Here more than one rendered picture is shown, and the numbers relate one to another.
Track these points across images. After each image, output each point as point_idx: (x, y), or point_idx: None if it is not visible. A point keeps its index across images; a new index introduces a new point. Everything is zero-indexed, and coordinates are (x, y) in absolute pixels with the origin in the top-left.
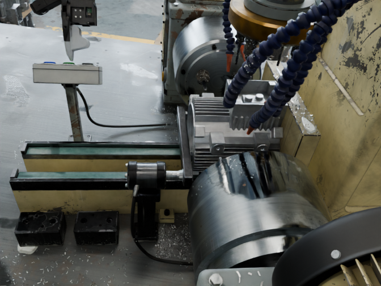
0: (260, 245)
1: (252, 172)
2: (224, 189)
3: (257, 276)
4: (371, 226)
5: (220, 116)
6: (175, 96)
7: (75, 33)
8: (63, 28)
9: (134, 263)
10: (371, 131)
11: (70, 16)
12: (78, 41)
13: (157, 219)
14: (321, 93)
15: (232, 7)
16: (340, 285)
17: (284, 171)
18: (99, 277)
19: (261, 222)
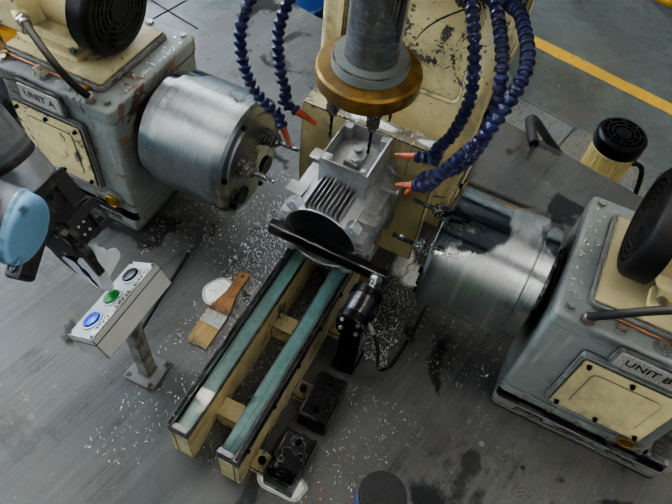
0: (543, 263)
1: (478, 223)
2: (475, 254)
3: (574, 280)
4: None
5: (353, 197)
6: (148, 211)
7: (99, 254)
8: (92, 263)
9: (375, 388)
10: (474, 112)
11: (83, 240)
12: (109, 260)
13: (334, 341)
14: None
15: (349, 97)
16: None
17: (488, 201)
18: (374, 428)
19: (530, 250)
